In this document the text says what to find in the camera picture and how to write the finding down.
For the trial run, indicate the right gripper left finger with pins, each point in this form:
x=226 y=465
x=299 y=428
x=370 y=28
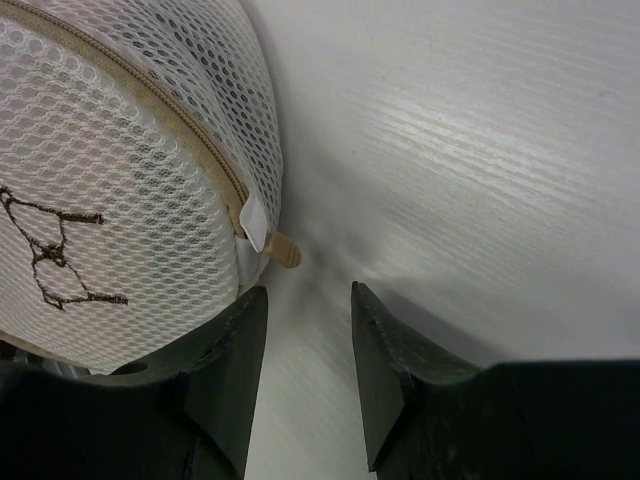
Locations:
x=183 y=412

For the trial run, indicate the white mesh laundry bag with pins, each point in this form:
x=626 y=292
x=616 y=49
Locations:
x=141 y=174

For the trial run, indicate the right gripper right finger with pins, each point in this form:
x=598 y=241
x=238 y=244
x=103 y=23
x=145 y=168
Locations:
x=428 y=414

